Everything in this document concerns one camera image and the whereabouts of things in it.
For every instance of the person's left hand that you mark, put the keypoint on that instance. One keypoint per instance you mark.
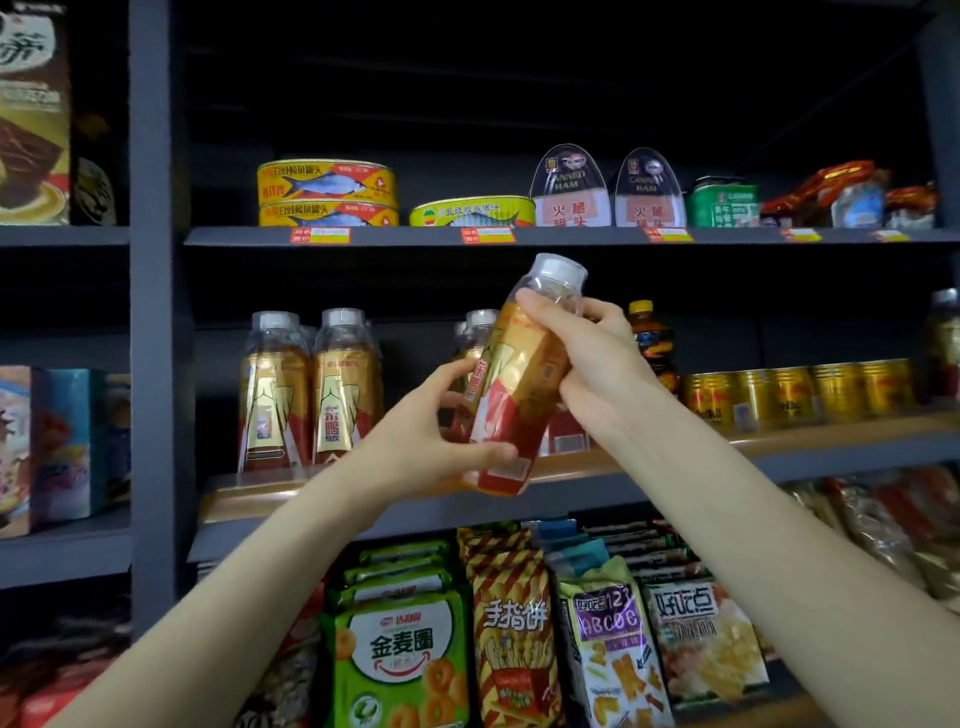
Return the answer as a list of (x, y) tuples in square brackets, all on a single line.
[(409, 450)]

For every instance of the person's right hand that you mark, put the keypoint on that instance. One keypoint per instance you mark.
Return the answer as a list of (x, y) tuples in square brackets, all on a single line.
[(607, 367)]

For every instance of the person's left thumb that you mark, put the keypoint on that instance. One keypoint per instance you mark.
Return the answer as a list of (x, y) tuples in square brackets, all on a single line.
[(484, 452)]

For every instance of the person's right thumb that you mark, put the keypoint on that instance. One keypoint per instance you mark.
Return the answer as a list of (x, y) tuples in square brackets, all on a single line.
[(547, 322)]

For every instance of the gold red drink bottle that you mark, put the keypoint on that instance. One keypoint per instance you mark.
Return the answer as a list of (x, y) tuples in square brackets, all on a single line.
[(564, 433), (517, 375), (474, 334), (274, 397), (346, 390)]

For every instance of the person's right forearm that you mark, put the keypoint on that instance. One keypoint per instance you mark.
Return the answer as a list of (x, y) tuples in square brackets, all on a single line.
[(765, 540)]

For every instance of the person's left forearm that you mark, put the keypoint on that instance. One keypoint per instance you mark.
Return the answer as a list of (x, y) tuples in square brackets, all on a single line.
[(247, 592)]

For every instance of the red striped fries snack packet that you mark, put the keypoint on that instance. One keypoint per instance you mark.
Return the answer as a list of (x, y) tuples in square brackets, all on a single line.
[(517, 645), (495, 541)]

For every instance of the dark bottle with yellow cap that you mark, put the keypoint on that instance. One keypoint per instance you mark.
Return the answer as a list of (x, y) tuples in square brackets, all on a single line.
[(651, 341)]

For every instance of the red yellow price label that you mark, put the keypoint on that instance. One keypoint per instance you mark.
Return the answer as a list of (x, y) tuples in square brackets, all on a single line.
[(892, 235), (670, 235), (320, 235), (488, 235), (801, 235)]

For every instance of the yellow green oval fish can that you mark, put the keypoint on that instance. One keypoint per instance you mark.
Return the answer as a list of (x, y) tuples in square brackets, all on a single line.
[(472, 213)]

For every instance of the pink canned ham tin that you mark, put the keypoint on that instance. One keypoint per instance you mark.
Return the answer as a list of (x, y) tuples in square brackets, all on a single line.
[(570, 191), (649, 193)]

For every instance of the blue snack packet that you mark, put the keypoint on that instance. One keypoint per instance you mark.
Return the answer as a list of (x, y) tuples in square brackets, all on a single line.
[(574, 551)]

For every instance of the gold drink can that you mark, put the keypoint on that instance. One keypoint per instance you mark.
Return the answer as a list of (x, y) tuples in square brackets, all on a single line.
[(838, 391), (756, 401), (795, 396), (889, 386), (709, 401)]

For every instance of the row of dark snack packets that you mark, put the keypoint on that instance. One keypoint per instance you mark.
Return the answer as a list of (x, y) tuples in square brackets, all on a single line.
[(645, 547)]

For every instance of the green rectangular tin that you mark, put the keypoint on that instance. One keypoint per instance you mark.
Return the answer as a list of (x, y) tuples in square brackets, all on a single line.
[(724, 204)]

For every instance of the purple alphabet snack packet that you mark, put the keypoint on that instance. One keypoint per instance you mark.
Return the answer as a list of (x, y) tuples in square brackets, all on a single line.
[(611, 652)]

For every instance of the white crisps snack packet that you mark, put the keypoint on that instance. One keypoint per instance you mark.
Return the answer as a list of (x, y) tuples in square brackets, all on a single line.
[(705, 641)]

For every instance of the dark seeds packet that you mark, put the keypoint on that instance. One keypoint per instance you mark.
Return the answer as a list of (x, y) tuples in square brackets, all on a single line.
[(281, 682)]

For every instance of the red clear food packet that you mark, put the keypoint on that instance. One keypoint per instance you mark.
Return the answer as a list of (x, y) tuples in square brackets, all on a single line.
[(832, 193), (911, 206)]

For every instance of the dark grey shelf unit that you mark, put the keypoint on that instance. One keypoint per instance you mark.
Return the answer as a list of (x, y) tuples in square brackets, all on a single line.
[(154, 300)]

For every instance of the pile of clear snack bags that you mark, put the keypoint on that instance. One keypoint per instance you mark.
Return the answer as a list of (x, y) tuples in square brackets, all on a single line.
[(885, 525)]

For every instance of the brown drink bottle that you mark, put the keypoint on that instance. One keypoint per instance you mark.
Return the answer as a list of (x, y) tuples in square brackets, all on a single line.
[(945, 345)]

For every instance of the blue cartoon box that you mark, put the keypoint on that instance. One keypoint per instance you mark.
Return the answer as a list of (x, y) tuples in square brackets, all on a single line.
[(71, 442)]

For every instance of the colourful cartoon box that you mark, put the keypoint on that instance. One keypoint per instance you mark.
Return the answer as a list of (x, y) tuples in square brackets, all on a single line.
[(15, 450)]

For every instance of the dark round-print package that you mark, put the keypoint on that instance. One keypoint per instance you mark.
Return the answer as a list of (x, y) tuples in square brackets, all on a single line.
[(94, 187)]

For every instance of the brown chocolate wafer box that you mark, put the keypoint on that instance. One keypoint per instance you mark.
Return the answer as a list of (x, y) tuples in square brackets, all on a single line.
[(31, 112)]

